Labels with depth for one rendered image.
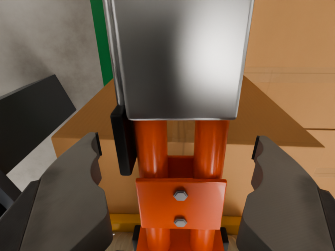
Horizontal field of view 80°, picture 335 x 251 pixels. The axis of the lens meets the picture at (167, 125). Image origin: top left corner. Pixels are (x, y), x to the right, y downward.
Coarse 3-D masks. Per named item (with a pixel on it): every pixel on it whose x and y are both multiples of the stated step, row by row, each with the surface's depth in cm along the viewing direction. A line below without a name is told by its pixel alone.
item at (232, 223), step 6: (222, 216) 36; (228, 216) 36; (234, 216) 36; (222, 222) 35; (228, 222) 34; (234, 222) 34; (228, 228) 34; (234, 228) 34; (228, 234) 35; (234, 234) 35
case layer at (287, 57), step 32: (256, 0) 54; (288, 0) 54; (320, 0) 53; (256, 32) 58; (288, 32) 57; (320, 32) 57; (256, 64) 62; (288, 64) 61; (320, 64) 61; (288, 96) 66; (320, 96) 66; (320, 128) 72; (320, 160) 78
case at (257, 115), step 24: (96, 96) 45; (240, 96) 46; (264, 96) 46; (72, 120) 35; (96, 120) 35; (240, 120) 35; (264, 120) 36; (288, 120) 36; (72, 144) 30; (168, 144) 29; (192, 144) 29; (240, 144) 29; (288, 144) 29; (312, 144) 29; (240, 168) 31; (312, 168) 30; (120, 192) 34; (240, 192) 33; (240, 216) 36
